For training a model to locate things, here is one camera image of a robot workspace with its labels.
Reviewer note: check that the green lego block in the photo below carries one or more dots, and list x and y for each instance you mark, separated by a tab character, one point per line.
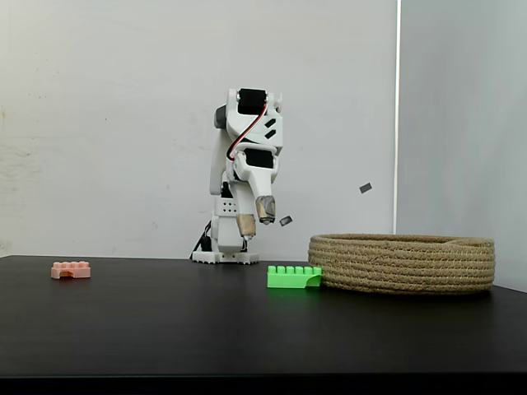
288	280

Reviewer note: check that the pink lego block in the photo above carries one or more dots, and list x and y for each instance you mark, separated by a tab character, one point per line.
80	269

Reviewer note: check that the grey tape piece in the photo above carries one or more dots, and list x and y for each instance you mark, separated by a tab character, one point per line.
366	188
286	220

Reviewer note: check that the white vertical corner trim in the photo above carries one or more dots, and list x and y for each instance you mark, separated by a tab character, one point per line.
397	123

